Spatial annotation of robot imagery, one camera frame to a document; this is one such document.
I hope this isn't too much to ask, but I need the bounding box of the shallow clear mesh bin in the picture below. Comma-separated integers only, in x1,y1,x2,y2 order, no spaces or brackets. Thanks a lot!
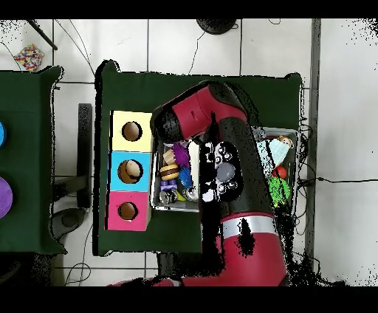
151,120,299,219

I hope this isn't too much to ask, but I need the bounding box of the wooden box with three holes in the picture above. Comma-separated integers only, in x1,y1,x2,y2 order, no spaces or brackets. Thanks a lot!
106,110,157,231

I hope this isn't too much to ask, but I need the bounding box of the purple spiky ball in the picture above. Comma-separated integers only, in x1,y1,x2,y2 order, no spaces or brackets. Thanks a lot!
171,143,190,168

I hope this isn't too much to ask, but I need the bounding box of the blue spiky ball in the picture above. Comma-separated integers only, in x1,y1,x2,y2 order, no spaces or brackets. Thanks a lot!
179,166,194,189

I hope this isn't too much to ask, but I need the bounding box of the brown wooden yo-yo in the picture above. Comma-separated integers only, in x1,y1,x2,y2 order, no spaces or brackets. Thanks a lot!
159,163,181,181

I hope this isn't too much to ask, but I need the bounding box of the black white striped toy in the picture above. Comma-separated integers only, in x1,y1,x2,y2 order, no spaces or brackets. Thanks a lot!
159,188,178,207

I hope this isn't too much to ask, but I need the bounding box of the mint green waffle cloth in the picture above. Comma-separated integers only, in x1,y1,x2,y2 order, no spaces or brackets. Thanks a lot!
258,138,292,177

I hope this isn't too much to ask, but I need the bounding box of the dark green table cloth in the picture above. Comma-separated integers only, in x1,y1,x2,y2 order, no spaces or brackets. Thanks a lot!
94,58,303,264

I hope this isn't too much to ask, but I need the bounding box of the red ball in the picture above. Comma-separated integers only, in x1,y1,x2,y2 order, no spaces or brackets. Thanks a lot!
273,165,289,180

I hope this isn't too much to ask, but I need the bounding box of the green spiky rubber ball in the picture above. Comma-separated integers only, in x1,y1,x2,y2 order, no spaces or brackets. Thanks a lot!
268,176,292,207

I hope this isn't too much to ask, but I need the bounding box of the black upright panel stand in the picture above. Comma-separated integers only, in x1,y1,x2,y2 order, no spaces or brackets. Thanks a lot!
50,103,95,240

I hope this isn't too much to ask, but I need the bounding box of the black round floor base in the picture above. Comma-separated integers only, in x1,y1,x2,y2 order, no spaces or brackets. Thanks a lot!
196,18,238,35

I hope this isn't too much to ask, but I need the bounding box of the dark green side table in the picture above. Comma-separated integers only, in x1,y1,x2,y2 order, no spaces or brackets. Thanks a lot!
0,66,65,255

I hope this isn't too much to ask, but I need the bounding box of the multicoloured speckled toy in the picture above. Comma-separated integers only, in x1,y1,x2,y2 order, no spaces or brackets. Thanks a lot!
13,44,45,72

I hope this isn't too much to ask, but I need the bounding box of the purple round disc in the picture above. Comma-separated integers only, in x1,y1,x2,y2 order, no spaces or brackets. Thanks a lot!
0,176,14,219

